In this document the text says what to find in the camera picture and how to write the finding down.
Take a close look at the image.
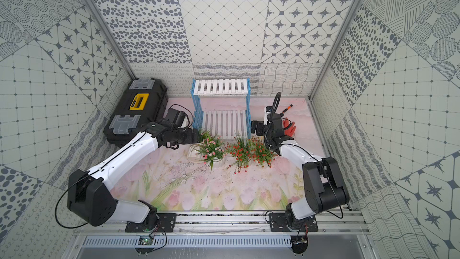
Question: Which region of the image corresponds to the red flower pot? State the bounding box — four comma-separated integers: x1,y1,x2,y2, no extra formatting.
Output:
226,136,254,173
249,136,277,168

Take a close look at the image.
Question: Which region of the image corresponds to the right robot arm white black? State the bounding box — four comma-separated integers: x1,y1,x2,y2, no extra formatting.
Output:
250,114,350,231

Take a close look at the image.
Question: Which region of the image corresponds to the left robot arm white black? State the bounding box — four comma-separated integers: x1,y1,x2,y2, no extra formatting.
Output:
64,122,200,231

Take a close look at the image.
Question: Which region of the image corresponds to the blue white two-tier rack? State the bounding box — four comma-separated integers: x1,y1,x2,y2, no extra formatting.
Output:
190,78,251,139

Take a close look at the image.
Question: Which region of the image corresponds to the red work glove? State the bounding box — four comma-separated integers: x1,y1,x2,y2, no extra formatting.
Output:
283,118,297,137

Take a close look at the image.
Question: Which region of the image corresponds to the red black screwdriver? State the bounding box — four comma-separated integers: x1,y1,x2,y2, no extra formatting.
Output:
283,104,293,113

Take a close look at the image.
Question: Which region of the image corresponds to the floral pink table mat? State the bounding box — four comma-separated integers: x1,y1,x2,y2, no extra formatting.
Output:
107,96,326,212

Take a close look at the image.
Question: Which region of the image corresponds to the black yellow toolbox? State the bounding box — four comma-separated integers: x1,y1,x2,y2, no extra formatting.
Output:
104,78,168,147

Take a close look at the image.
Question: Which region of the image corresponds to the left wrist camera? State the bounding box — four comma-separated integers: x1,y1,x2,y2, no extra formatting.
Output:
162,107,189,129

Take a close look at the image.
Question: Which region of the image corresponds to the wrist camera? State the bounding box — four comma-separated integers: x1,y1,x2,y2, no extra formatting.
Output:
264,106,273,126
162,107,189,129

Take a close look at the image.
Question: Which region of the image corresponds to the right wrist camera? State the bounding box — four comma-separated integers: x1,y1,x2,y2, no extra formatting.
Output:
264,106,273,126

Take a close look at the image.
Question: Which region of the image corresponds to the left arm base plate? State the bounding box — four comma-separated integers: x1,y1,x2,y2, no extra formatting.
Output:
125,213,177,233

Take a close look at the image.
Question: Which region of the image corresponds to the aluminium rail frame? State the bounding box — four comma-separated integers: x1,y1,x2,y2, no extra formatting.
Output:
63,211,377,259

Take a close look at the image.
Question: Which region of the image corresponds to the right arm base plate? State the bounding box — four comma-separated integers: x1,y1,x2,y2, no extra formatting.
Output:
265,212,319,232

